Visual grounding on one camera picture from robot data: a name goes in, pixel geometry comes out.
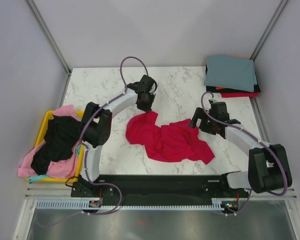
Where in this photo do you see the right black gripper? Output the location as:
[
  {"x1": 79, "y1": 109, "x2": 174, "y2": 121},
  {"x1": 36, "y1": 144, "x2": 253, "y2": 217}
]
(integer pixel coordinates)
[{"x1": 187, "y1": 107, "x2": 217, "y2": 136}]

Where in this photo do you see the crimson red t-shirt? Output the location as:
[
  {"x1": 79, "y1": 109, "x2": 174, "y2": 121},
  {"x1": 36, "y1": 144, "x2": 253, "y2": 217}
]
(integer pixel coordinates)
[{"x1": 125, "y1": 111, "x2": 215, "y2": 165}]

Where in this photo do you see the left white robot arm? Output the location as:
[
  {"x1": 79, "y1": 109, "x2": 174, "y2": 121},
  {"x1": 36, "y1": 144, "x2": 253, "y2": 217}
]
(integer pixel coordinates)
[{"x1": 71, "y1": 75, "x2": 158, "y2": 198}]

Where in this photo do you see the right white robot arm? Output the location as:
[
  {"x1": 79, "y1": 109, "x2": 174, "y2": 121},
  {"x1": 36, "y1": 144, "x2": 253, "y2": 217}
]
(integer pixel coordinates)
[{"x1": 189, "y1": 101, "x2": 292, "y2": 197}]

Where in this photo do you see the folded red t-shirt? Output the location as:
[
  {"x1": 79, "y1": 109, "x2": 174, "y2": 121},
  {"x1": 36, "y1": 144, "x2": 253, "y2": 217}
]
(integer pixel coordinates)
[{"x1": 221, "y1": 92, "x2": 259, "y2": 98}]

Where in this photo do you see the folded grey-blue t-shirt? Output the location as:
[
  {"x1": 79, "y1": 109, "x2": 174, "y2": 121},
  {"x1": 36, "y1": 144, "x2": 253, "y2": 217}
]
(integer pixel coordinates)
[{"x1": 204, "y1": 55, "x2": 257, "y2": 93}]

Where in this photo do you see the black t-shirt in bin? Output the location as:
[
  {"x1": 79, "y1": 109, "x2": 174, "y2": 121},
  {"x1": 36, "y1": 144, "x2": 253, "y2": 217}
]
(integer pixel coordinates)
[{"x1": 30, "y1": 115, "x2": 81, "y2": 179}]

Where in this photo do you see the pink t-shirt in bin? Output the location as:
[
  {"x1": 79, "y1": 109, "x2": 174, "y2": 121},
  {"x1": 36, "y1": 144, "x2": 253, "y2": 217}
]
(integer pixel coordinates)
[{"x1": 16, "y1": 104, "x2": 84, "y2": 179}]

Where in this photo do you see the yellow plastic bin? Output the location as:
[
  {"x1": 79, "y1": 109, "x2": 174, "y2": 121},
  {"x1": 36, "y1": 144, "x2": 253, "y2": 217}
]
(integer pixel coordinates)
[{"x1": 24, "y1": 110, "x2": 86, "y2": 182}]

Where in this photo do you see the teal cloth in bin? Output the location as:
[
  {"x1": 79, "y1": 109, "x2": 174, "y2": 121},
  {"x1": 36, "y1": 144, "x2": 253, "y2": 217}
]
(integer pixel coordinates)
[{"x1": 25, "y1": 145, "x2": 84, "y2": 183}]

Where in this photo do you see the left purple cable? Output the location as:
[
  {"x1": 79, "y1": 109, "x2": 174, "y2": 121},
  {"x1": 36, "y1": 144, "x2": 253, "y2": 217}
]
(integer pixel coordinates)
[{"x1": 76, "y1": 56, "x2": 151, "y2": 216}]

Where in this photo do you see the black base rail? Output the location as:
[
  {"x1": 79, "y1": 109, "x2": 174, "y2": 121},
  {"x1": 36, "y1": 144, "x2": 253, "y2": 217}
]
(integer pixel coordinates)
[{"x1": 69, "y1": 174, "x2": 250, "y2": 208}]

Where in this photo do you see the white slotted cable duct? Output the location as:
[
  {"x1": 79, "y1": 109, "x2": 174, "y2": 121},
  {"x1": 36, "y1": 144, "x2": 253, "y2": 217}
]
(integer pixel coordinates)
[{"x1": 35, "y1": 199, "x2": 225, "y2": 211}]

